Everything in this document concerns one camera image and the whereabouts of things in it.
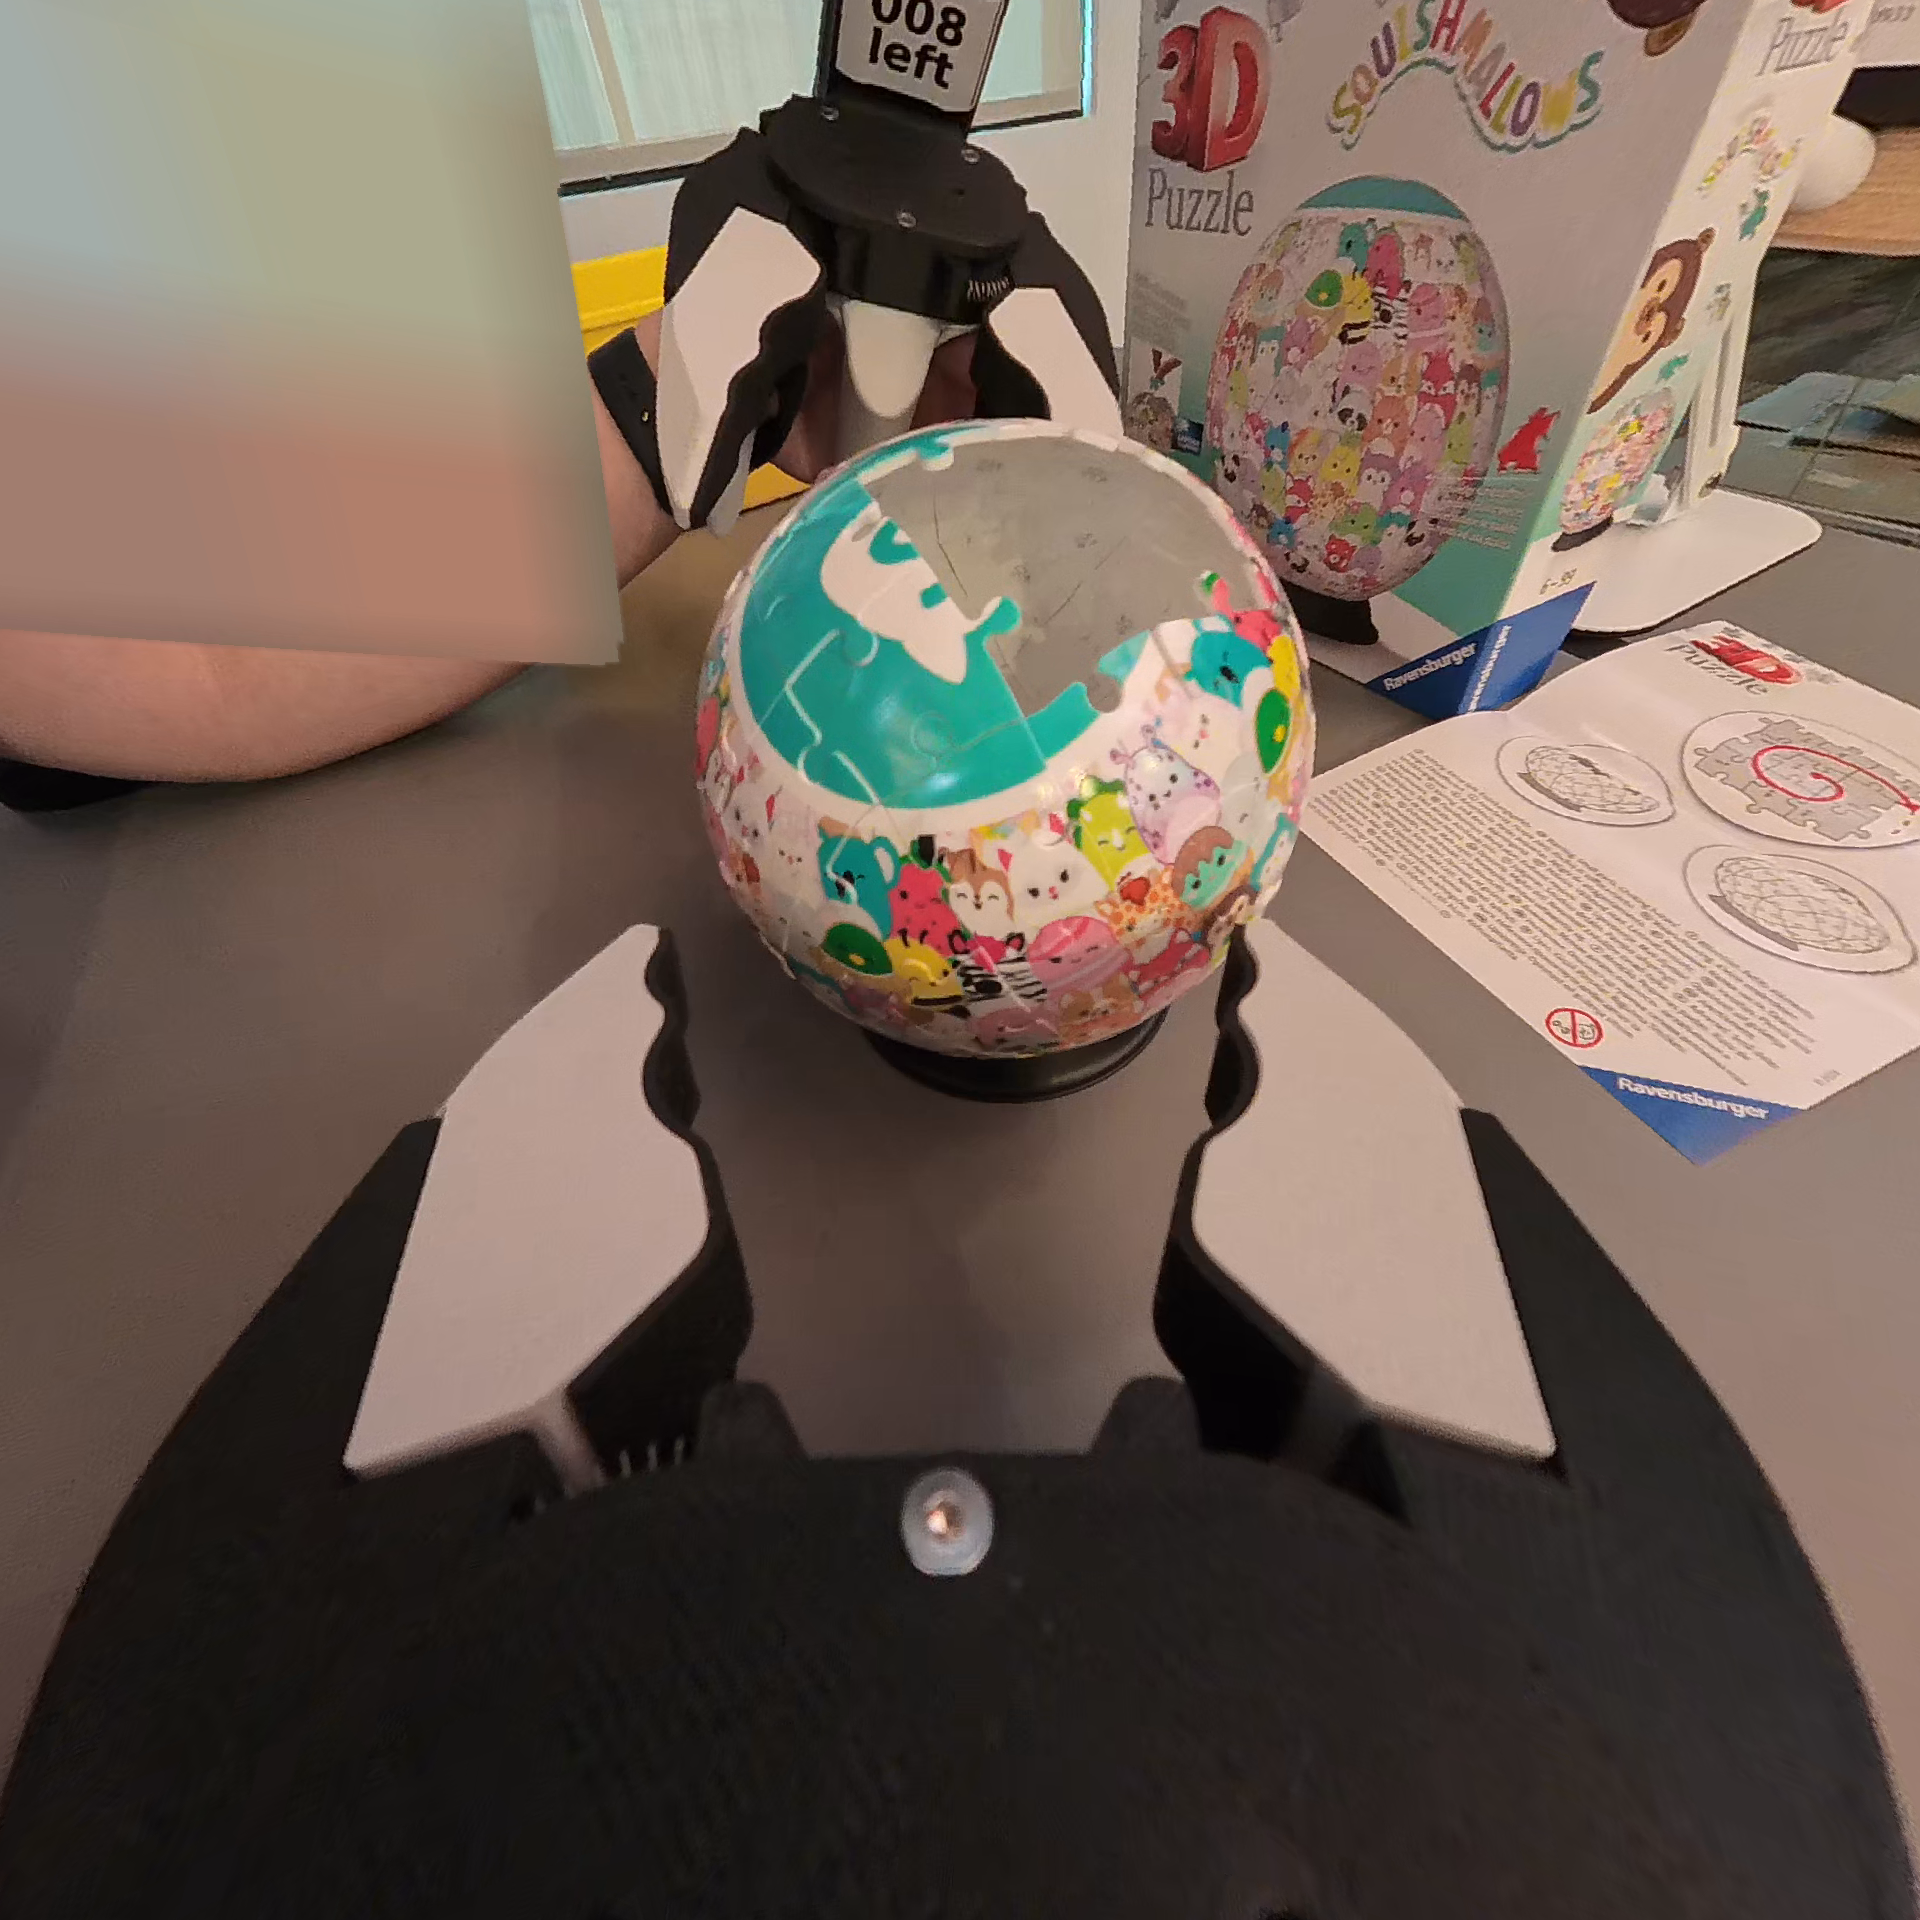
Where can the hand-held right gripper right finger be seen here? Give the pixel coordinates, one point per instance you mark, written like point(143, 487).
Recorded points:
point(1348, 1245)

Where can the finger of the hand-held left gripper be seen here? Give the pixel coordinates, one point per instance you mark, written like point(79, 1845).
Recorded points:
point(1072, 375)
point(704, 347)

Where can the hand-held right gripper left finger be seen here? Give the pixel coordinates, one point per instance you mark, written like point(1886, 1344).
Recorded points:
point(523, 1245)

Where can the colourful puzzle ball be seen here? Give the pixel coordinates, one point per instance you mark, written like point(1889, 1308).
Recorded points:
point(974, 839)

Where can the person's left forearm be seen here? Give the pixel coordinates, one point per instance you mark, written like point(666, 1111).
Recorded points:
point(300, 705)

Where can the white puzzle packaging box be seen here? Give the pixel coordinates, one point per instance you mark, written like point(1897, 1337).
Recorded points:
point(1424, 300)

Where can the black ball stand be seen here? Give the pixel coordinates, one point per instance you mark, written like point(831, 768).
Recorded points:
point(1019, 1069)

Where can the person's left hand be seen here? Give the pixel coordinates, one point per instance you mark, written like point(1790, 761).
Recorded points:
point(822, 412)

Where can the black wristwatch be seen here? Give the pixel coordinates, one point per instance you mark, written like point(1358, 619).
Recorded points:
point(623, 390)

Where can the yellow plastic bin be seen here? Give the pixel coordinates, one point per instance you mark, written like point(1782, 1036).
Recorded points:
point(615, 293)

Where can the white window blind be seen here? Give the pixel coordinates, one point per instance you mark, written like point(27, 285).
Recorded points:
point(675, 60)

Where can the white instruction leaflet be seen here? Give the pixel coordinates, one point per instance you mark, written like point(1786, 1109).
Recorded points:
point(1622, 869)

